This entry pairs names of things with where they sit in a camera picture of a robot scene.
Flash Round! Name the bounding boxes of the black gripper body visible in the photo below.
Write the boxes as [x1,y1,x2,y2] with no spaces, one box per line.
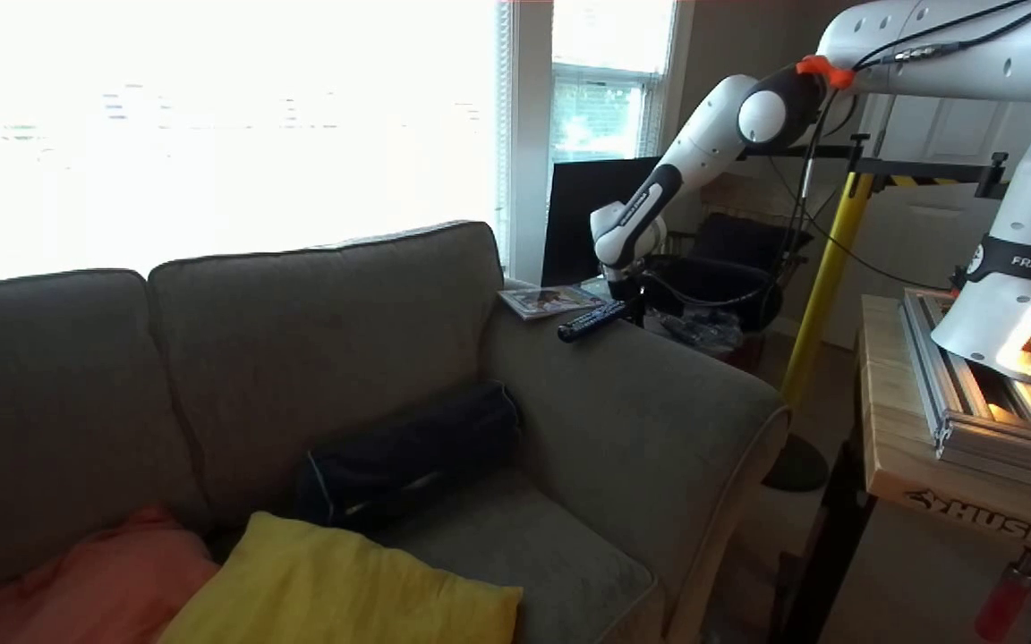
[606,263,666,314]

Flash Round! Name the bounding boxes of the black remote control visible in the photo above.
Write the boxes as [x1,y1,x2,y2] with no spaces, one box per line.
[555,299,631,346]

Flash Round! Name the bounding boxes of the magazine with colourful cover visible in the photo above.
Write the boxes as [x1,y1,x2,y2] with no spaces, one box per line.
[493,277,606,325]

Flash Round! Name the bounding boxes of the black flat screen monitor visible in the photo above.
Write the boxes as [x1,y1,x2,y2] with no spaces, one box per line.
[540,153,666,288]

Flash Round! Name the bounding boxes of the small side table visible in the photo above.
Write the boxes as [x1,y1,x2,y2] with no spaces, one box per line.
[654,298,777,363]

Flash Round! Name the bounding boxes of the black armchair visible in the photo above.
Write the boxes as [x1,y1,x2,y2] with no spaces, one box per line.
[645,209,815,337]

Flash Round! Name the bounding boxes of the yellow tripod pole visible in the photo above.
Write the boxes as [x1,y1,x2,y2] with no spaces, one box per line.
[777,169,883,408]

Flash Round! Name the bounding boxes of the narrow window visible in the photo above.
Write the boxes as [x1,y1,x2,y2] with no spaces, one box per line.
[546,0,680,165]

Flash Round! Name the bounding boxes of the black cylindrical bolster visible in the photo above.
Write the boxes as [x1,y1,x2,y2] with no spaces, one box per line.
[293,374,528,534]

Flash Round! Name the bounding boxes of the grey-brown fabric sofa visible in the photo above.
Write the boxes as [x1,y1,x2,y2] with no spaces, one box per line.
[0,218,796,644]

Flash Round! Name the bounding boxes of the black horizontal boom bar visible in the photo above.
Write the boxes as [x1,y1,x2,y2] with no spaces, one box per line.
[741,132,1014,199]

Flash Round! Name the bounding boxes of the white panel door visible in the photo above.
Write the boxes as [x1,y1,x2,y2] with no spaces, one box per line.
[860,90,1031,351]

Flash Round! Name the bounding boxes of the aluminium robot mounting plate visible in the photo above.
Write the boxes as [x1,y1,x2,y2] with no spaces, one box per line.
[900,283,1031,479]

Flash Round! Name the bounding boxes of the yellow cloth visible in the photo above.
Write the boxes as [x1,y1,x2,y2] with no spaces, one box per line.
[154,509,528,644]

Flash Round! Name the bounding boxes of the large window with blinds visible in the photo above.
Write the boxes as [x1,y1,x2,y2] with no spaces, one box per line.
[0,0,508,288]

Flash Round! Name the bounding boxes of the red clamp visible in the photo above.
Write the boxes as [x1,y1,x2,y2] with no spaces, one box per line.
[974,559,1031,644]

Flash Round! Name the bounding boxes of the orange pillow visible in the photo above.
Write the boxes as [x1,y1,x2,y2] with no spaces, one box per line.
[0,504,223,644]

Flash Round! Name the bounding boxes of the orange cable clip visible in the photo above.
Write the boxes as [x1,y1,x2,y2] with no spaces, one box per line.
[796,50,860,94]

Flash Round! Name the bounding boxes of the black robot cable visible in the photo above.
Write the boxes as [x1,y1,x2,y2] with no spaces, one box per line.
[777,0,1031,242]

